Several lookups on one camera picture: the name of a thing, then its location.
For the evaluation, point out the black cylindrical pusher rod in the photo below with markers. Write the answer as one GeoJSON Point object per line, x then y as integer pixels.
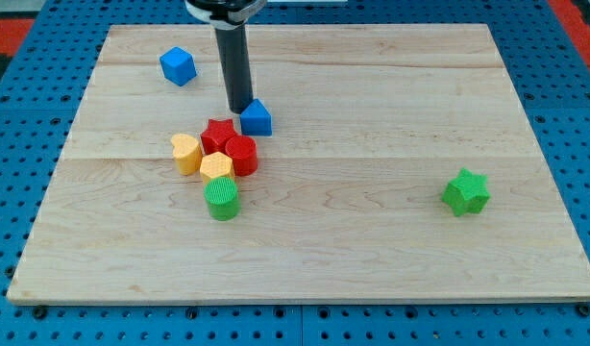
{"type": "Point", "coordinates": [234, 58]}

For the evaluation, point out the blue triangle block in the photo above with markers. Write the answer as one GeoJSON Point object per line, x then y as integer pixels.
{"type": "Point", "coordinates": [256, 120]}

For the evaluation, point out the red star block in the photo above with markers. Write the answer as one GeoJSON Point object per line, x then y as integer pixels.
{"type": "Point", "coordinates": [216, 135]}

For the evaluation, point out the green star block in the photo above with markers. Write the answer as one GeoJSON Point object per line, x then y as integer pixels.
{"type": "Point", "coordinates": [466, 193]}

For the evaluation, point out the blue cube block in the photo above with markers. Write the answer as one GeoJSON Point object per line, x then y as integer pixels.
{"type": "Point", "coordinates": [178, 66]}

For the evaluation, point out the red cylinder block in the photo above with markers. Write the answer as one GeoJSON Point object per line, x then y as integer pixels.
{"type": "Point", "coordinates": [243, 152]}

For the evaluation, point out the yellow heart block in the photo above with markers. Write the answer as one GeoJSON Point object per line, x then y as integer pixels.
{"type": "Point", "coordinates": [186, 153]}

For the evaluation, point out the yellow hexagon block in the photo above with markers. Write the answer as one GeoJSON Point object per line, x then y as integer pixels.
{"type": "Point", "coordinates": [216, 165]}

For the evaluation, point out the green cylinder block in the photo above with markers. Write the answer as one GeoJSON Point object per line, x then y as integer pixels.
{"type": "Point", "coordinates": [222, 199]}

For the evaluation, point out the wooden board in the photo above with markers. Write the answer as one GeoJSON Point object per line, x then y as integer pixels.
{"type": "Point", "coordinates": [370, 123]}

